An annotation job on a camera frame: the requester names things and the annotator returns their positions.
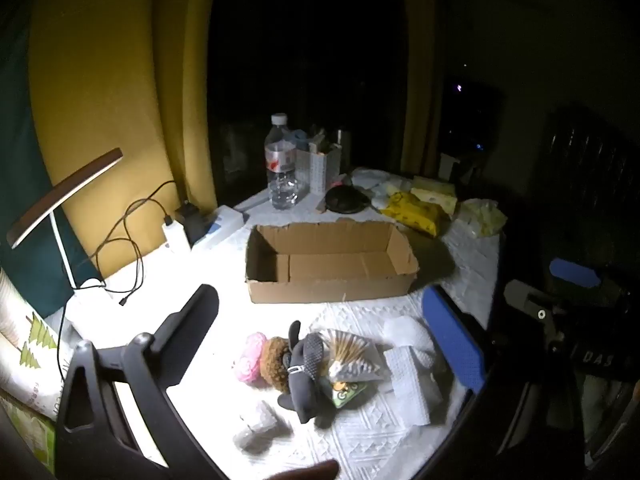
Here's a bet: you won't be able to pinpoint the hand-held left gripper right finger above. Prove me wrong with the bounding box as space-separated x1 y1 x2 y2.
421 284 588 480

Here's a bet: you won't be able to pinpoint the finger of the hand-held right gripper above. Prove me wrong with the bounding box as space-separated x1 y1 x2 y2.
502 279 552 322
549 258 602 289

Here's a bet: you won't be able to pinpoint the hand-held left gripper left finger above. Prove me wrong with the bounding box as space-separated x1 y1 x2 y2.
54 284 236 480

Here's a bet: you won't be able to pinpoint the white paper towel pack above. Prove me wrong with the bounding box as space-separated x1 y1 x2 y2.
384 345 445 426

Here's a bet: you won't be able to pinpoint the cotton swab packet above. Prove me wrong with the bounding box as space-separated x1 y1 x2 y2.
312 329 393 383

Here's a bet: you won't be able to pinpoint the grey plush toy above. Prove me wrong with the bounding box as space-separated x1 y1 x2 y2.
277 320 333 426

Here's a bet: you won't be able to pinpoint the brown cardboard box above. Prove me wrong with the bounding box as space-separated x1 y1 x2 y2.
245 220 420 305

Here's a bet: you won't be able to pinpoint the white embossed tablecloth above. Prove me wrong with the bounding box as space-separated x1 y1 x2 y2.
65 167 503 480

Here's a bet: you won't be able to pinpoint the pink crochet toy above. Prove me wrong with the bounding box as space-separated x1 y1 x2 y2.
232 332 268 386

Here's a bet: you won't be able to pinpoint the white charger block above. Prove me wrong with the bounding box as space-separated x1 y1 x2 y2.
161 215 192 256

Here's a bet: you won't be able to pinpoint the brown plush toy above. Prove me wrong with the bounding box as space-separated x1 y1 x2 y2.
260 336 293 391

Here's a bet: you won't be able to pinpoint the crumpled pale plastic bag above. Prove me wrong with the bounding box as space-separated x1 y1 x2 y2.
452 199 508 237

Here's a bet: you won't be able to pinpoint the black power adapter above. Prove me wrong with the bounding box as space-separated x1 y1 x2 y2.
175 201 208 243

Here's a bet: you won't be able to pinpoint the white and blue power strip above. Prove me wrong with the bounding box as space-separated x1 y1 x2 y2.
192 204 246 253

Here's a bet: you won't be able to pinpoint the green printed packet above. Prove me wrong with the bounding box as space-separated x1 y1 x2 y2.
327 380 371 408

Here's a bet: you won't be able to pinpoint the small clear bag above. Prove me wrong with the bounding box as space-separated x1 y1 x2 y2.
234 400 293 453

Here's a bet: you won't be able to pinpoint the pale yellow tissue pack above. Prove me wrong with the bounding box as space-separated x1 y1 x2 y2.
411 175 458 216

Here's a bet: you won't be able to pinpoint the bright yellow packet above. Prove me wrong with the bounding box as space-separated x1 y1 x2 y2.
380 191 448 237

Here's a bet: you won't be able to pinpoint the small white box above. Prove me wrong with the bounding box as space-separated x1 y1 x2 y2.
439 152 462 181

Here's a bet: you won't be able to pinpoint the tree printed cushion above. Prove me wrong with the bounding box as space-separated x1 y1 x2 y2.
0 265 76 423

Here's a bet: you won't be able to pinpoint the black round object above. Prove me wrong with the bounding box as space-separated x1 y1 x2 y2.
325 186 372 215

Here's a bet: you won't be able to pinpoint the white plastic packets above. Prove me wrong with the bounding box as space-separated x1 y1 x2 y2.
350 167 416 201

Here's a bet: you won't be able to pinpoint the white desk lamp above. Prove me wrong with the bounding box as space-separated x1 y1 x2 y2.
6 147 125 333

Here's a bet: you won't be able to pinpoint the clear plastic water bottle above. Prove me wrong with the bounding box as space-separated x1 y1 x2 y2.
264 113 300 211

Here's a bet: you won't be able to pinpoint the white perforated pen holder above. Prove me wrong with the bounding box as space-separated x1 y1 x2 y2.
295 140 343 195

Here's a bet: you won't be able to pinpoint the green printed box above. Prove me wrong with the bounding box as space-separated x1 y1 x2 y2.
0 395 56 473

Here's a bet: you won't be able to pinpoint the dark green cloth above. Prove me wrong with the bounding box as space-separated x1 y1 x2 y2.
0 0 101 321

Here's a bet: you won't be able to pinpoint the narrow yellow curtain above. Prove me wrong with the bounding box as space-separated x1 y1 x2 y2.
400 0 446 176

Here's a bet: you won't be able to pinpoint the wide yellow curtain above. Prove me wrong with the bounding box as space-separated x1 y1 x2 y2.
27 0 221 281

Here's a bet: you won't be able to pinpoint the black charger cable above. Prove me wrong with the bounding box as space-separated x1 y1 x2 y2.
94 195 176 307

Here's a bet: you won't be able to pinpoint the black adapter cable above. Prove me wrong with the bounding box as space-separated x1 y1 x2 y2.
148 180 190 207

